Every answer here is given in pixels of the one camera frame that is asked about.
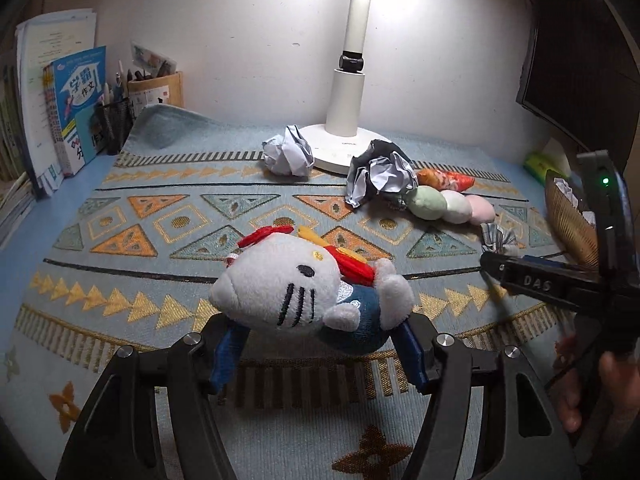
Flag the green tissue pack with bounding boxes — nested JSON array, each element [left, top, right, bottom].
[[523, 138, 572, 182]]

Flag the crumpled grey paper ball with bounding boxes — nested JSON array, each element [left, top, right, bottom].
[[479, 221, 519, 254]]

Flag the blue book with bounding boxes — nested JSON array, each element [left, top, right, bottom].
[[42, 46, 109, 179]]

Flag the plain plush dango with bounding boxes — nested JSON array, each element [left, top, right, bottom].
[[405, 185, 497, 226]]

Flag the black mesh pen holder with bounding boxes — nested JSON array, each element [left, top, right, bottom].
[[95, 94, 137, 157]]

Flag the blue patterned mat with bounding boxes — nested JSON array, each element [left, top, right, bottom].
[[0, 104, 601, 480]]

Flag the crumpled white paper ball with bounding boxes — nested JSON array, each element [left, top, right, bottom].
[[261, 126, 317, 177]]

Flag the stack of white papers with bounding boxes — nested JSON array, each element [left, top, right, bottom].
[[14, 7, 98, 197]]

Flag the person's right hand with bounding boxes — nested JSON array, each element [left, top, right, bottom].
[[554, 350, 640, 434]]

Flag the small white card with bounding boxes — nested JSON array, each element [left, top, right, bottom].
[[40, 166, 66, 197]]

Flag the printed card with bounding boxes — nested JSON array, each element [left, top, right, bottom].
[[131, 41, 178, 78]]

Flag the row of upright books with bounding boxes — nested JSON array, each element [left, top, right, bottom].
[[0, 50, 31, 187]]

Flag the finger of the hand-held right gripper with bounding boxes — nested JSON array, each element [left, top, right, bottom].
[[480, 251, 602, 312]]

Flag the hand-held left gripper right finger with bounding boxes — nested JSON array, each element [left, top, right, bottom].
[[390, 317, 583, 480]]

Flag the crumpled dark and white paper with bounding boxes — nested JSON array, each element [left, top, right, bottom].
[[345, 139, 420, 209]]

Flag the flat stack of books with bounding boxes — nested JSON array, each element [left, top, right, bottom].
[[0, 172, 39, 252]]

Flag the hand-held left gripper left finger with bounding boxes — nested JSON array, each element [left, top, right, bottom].
[[55, 312, 251, 480]]

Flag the cardboard pen box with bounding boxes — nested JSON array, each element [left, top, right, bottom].
[[127, 71, 184, 110]]

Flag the orange snack packet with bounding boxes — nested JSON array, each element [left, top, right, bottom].
[[416, 166, 474, 194]]

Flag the white desk lamp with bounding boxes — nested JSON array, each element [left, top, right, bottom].
[[299, 0, 397, 176]]

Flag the white cat plush toy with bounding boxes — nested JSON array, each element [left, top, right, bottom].
[[209, 225, 416, 356]]

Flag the woven basket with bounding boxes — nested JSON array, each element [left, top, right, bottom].
[[544, 171, 602, 267]]

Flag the dark computer monitor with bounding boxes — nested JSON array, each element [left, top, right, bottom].
[[517, 0, 640, 181]]

